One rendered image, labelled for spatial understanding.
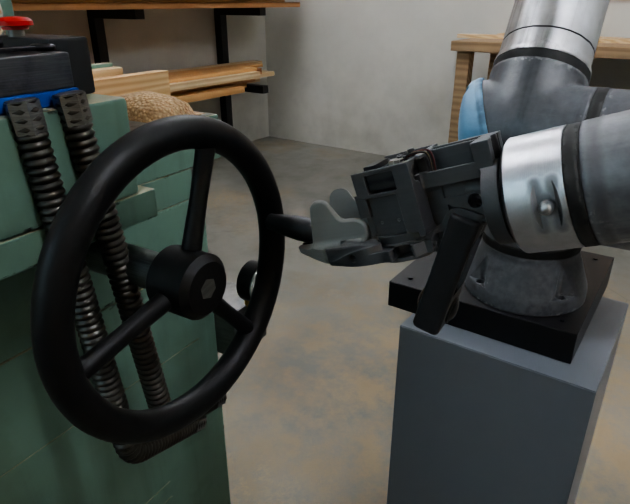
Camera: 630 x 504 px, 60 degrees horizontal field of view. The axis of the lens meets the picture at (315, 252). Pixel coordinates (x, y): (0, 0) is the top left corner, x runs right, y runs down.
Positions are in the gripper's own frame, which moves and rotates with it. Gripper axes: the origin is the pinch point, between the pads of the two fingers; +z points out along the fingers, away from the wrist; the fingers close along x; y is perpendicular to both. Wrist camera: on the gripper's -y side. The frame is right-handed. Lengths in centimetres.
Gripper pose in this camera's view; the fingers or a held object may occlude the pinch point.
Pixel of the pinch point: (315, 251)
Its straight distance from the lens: 55.0
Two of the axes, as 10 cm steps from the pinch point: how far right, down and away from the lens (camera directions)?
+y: -3.0, -9.2, -2.3
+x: -5.2, 3.6, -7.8
